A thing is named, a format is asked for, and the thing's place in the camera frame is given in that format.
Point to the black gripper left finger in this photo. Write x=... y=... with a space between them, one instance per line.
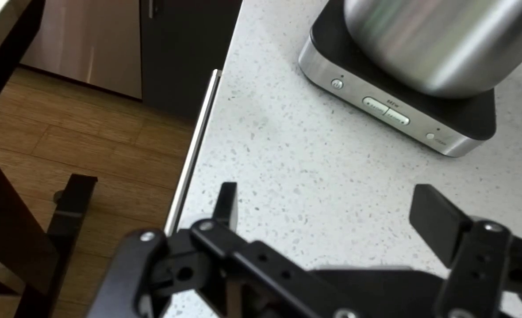
x=171 y=266

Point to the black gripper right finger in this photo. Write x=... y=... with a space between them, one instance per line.
x=483 y=259

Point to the stainless steel coffee carafe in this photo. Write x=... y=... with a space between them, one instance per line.
x=437 y=41

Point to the dark lower kitchen cabinet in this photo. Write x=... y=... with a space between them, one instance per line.
x=182 y=54

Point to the stainless steel appliance front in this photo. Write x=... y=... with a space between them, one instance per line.
x=85 y=41

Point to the dark wooden furniture frame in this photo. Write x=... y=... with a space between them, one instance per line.
x=17 y=236

